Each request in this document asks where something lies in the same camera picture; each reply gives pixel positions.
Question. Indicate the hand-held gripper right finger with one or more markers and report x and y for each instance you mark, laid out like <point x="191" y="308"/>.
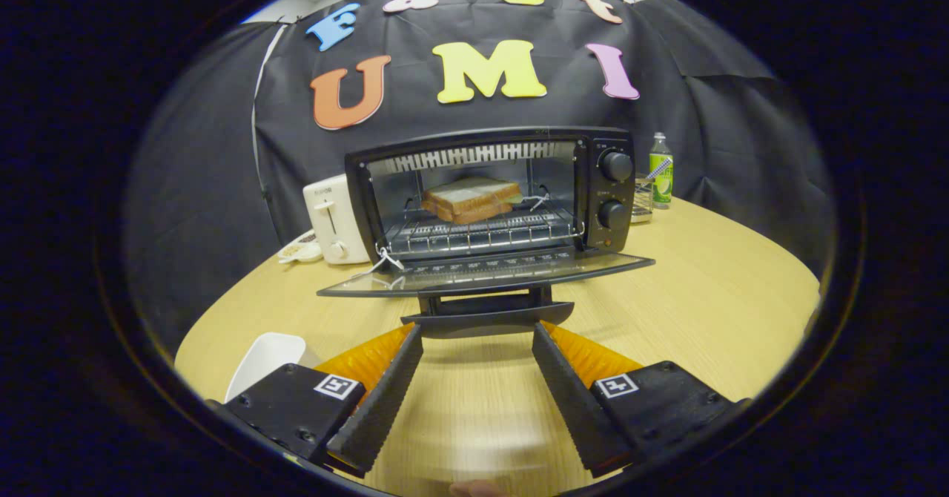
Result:
<point x="578" y="400"/>

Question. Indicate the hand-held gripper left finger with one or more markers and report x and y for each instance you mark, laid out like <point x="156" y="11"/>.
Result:
<point x="382" y="400"/>

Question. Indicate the black toaster oven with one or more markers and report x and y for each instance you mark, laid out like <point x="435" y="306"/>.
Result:
<point x="626" y="189"/>

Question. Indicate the toast sandwich with lettuce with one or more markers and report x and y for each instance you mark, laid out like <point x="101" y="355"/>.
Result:
<point x="471" y="196"/>

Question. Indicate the white pop-up toaster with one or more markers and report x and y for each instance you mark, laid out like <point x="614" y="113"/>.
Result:
<point x="334" y="215"/>

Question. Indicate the white square plate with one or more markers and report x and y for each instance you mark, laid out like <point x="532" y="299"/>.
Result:
<point x="267" y="360"/>

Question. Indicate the clear glass container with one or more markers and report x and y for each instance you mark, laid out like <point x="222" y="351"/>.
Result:
<point x="643" y="200"/>

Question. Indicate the green label bottle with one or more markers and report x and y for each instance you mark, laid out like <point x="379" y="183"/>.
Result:
<point x="660" y="174"/>

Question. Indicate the black backdrop cloth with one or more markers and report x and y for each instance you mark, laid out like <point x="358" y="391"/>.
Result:
<point x="704" y="133"/>

